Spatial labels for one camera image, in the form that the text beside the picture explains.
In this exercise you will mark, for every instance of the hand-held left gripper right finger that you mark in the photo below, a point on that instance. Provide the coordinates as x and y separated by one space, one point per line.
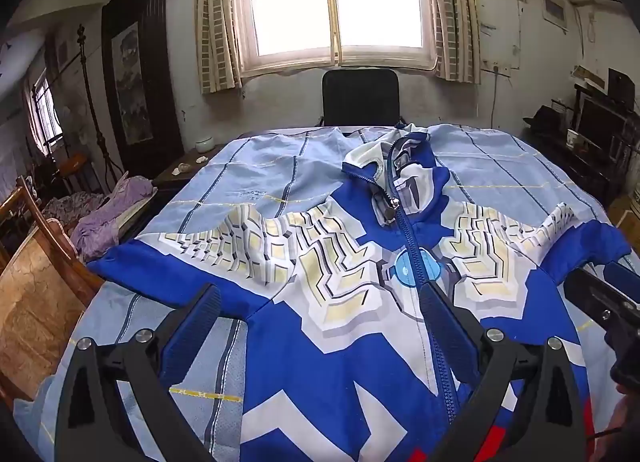
447 337

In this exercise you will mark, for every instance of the black hat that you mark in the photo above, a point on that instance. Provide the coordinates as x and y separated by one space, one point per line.
547 120

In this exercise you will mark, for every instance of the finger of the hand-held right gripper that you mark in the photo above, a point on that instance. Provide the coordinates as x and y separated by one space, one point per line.
595 297
615 274

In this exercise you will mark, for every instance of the white electrical panel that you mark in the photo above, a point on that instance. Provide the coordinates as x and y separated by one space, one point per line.
555 10

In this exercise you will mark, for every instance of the light blue striped bedsheet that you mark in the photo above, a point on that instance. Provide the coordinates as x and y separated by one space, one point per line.
260 167

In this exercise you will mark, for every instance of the small barred window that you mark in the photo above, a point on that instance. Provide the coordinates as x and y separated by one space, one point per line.
46 112

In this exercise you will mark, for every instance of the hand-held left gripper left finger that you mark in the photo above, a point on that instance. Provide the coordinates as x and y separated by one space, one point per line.
192 337

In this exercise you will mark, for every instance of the dark cluttered desk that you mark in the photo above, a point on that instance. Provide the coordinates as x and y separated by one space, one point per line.
580 167

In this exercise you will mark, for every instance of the checked beige curtain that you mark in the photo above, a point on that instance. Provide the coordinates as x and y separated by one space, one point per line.
217 17
452 17

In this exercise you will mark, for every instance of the small white bowl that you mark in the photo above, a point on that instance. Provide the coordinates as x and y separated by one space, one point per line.
203 145

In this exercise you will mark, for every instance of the dark side table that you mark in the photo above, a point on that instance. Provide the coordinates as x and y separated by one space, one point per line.
185 175

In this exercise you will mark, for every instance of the wooden chair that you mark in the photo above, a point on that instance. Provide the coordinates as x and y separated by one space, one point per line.
35 292

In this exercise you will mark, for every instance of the black chair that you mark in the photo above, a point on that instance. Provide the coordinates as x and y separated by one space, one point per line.
360 97

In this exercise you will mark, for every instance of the blue and white zip jacket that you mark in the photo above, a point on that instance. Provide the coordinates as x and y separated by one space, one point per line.
350 342

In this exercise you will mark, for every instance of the black monitor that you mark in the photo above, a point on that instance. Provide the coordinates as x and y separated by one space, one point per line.
602 117

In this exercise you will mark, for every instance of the white paper cup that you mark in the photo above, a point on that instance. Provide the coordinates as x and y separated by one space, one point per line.
573 138

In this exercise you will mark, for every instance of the dark metal coat stand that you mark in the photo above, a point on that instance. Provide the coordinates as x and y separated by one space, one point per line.
92 92

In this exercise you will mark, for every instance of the purple cloth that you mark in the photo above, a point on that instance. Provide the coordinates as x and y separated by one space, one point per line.
105 222

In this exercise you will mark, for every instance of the dark cabinet with painting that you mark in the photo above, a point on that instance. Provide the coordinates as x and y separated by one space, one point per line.
140 77

